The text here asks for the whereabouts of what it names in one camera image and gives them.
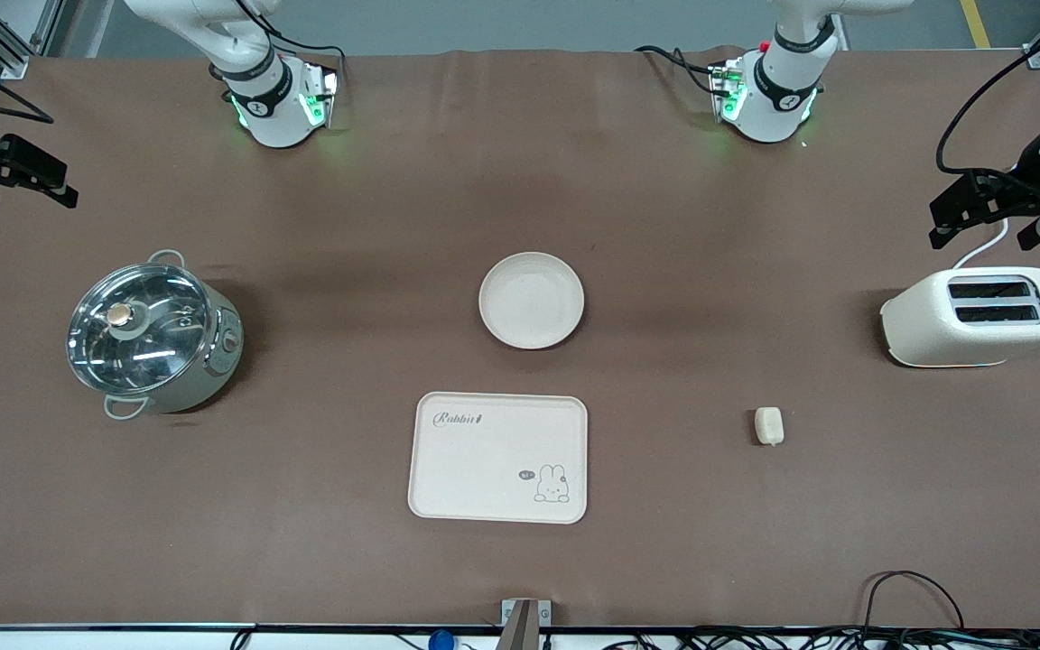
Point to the glass pot lid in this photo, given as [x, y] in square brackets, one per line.
[154, 343]

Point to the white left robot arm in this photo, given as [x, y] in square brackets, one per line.
[777, 90]

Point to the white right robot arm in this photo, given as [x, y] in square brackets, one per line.
[272, 99]

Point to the blue round cap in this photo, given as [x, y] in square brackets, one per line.
[441, 641]

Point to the cream two-slot toaster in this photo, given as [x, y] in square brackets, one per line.
[944, 329]

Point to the pale green electric pot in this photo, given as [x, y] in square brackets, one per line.
[218, 361]

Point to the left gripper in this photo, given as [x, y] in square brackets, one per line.
[1018, 189]

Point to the round beige plate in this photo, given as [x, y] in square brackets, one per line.
[531, 301]

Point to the metal table bracket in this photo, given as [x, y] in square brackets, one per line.
[520, 623]

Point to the beige rabbit print tray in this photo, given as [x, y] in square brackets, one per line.
[484, 469]

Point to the small pale bun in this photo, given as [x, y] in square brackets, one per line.
[768, 425]

